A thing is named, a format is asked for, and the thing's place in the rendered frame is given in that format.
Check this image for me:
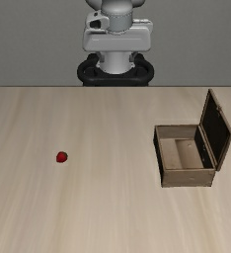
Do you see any red strawberry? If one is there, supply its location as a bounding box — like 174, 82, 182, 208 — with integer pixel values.
55, 150, 69, 164

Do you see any wooden box lid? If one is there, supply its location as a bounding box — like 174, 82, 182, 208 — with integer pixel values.
198, 88, 231, 172

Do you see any wooden box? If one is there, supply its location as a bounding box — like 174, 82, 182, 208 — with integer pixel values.
152, 124, 217, 189

